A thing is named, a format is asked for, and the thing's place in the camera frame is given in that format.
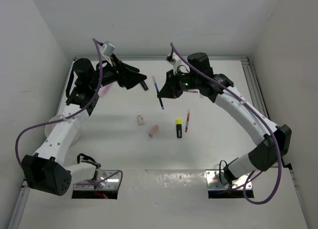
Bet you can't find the metal base plate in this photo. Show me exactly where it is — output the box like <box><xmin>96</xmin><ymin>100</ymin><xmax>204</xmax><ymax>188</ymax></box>
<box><xmin>72</xmin><ymin>170</ymin><xmax>123</xmax><ymax>200</ymax></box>
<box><xmin>205</xmin><ymin>169</ymin><xmax>255</xmax><ymax>199</ymax></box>

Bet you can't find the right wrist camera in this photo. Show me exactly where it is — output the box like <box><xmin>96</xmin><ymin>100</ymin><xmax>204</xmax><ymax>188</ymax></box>
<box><xmin>165</xmin><ymin>53</ymin><xmax>182</xmax><ymax>74</ymax></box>

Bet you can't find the blue pen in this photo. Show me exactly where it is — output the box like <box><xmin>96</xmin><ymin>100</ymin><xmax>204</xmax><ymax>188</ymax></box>
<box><xmin>152</xmin><ymin>76</ymin><xmax>164</xmax><ymax>110</ymax></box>

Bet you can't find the red pen refill tube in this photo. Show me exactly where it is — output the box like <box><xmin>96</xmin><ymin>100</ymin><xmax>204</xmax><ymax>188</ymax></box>
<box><xmin>185</xmin><ymin>108</ymin><xmax>190</xmax><ymax>133</ymax></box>

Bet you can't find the pink eraser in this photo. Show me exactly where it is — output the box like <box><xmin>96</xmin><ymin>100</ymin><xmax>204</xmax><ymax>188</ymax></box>
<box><xmin>149</xmin><ymin>125</ymin><xmax>159</xmax><ymax>137</ymax></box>

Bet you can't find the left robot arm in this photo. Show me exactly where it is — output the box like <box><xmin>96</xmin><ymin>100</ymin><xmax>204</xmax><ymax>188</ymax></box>
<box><xmin>21</xmin><ymin>54</ymin><xmax>147</xmax><ymax>196</ymax></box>

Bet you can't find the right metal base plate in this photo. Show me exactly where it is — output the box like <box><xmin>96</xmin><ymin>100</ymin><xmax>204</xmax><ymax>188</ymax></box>
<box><xmin>205</xmin><ymin>169</ymin><xmax>255</xmax><ymax>199</ymax></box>

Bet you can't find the white eraser with label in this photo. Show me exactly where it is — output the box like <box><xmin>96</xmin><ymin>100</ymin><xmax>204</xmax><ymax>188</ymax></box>
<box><xmin>137</xmin><ymin>114</ymin><xmax>145</xmax><ymax>125</ymax></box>

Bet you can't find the pink black highlighter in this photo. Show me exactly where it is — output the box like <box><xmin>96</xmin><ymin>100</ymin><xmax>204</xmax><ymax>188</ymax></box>
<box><xmin>140</xmin><ymin>81</ymin><xmax>149</xmax><ymax>91</ymax></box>

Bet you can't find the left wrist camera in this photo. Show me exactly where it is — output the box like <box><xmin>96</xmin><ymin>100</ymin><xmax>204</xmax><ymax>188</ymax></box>
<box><xmin>101</xmin><ymin>41</ymin><xmax>115</xmax><ymax>56</ymax></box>

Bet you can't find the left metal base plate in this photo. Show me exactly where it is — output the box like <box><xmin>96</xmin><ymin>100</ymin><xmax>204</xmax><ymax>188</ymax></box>
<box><xmin>72</xmin><ymin>170</ymin><xmax>123</xmax><ymax>200</ymax></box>

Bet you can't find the yellow black highlighter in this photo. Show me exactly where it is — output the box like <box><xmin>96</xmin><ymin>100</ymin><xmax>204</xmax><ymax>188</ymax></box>
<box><xmin>176</xmin><ymin>118</ymin><xmax>182</xmax><ymax>139</ymax></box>

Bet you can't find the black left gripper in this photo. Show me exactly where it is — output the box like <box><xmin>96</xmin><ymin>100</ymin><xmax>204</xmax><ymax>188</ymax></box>
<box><xmin>88</xmin><ymin>53</ymin><xmax>146</xmax><ymax>90</ymax></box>

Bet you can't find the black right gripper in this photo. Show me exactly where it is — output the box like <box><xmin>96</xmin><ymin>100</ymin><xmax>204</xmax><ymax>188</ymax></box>
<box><xmin>158</xmin><ymin>68</ymin><xmax>200</xmax><ymax>99</ymax></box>

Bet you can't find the white round container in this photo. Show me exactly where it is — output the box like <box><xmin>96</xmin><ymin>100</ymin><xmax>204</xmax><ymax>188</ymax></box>
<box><xmin>44</xmin><ymin>114</ymin><xmax>81</xmax><ymax>145</ymax></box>

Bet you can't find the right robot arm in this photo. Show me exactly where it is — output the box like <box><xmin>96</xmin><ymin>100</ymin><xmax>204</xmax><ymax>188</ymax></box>
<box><xmin>158</xmin><ymin>53</ymin><xmax>292</xmax><ymax>184</ymax></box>

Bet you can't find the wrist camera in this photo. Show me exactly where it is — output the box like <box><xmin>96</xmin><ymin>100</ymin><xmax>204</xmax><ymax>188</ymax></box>
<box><xmin>165</xmin><ymin>53</ymin><xmax>182</xmax><ymax>74</ymax></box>
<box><xmin>101</xmin><ymin>41</ymin><xmax>115</xmax><ymax>56</ymax></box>

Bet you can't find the purple pink highlighter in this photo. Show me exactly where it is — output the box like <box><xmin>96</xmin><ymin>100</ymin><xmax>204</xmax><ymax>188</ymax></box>
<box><xmin>98</xmin><ymin>83</ymin><xmax>113</xmax><ymax>98</ymax></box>

